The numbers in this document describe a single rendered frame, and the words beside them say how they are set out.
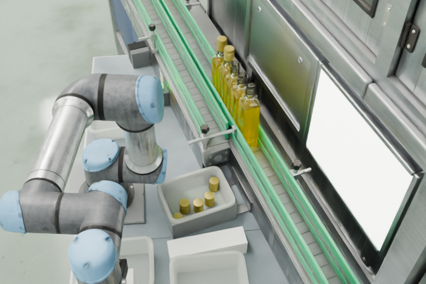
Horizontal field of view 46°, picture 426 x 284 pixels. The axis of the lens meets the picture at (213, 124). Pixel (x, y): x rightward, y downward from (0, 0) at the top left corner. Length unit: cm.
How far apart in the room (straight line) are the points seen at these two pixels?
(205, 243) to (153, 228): 21
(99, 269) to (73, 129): 37
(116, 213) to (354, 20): 74
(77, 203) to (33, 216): 8
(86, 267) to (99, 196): 15
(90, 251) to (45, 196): 16
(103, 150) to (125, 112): 41
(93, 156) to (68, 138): 51
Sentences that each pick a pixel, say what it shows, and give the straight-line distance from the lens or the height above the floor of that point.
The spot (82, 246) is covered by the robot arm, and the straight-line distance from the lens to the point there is 87.
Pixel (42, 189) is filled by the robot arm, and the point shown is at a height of 143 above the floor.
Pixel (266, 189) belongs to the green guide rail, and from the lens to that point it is 157.
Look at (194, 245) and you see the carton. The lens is 159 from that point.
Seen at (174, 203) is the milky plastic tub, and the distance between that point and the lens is 173.
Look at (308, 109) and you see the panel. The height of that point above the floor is 113.
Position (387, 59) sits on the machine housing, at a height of 147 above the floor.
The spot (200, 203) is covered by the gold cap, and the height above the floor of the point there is 81.
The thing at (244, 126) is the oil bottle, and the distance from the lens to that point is 165.
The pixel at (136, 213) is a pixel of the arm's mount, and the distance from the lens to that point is 173.
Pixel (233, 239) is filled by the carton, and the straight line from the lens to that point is 160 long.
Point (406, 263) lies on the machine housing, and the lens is 63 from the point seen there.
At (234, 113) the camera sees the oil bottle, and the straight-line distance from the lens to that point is 169.
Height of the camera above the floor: 218
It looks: 46 degrees down
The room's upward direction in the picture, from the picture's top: straight up
